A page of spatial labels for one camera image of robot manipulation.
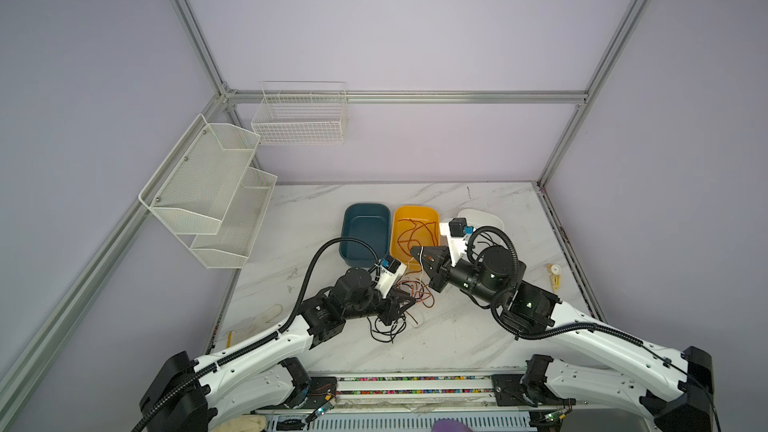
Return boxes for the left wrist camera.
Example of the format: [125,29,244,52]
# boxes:
[375,255,408,298]

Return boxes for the yellow plastic tub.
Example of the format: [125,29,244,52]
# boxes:
[390,206,440,272]

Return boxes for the yellow toy figure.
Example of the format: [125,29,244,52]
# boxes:
[547,264,562,294]

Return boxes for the red cables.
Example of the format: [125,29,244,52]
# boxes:
[398,275,436,313]

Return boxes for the teal plastic tub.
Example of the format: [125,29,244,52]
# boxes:
[339,202,391,268]

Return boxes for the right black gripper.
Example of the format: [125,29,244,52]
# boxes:
[407,244,500,306]

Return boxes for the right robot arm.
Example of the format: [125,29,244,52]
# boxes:
[409,219,722,431]

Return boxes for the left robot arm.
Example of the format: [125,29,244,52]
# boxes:
[134,237,414,431]

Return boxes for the white plastic tub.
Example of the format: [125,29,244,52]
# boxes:
[457,208,505,231]

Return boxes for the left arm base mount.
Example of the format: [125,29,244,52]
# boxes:
[268,357,338,410]

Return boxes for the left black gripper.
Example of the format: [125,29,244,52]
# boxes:
[344,284,416,326]

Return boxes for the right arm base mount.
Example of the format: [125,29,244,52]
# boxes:
[491,354,575,408]

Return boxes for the cream cloth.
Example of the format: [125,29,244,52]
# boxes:
[211,415,267,432]

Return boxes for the purple object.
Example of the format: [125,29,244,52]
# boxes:
[431,419,472,432]

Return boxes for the white wire basket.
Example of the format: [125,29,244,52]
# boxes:
[251,81,348,146]

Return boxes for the aluminium front rail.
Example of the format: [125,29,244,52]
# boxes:
[167,368,655,415]

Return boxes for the upper white mesh shelf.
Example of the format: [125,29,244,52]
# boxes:
[138,115,260,235]

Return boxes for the white mesh shelf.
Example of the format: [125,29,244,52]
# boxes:
[191,167,277,269]
[138,115,260,235]

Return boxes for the red cable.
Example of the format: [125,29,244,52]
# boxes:
[395,218,440,253]

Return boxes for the lower white mesh shelf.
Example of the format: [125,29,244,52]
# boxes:
[191,167,277,269]

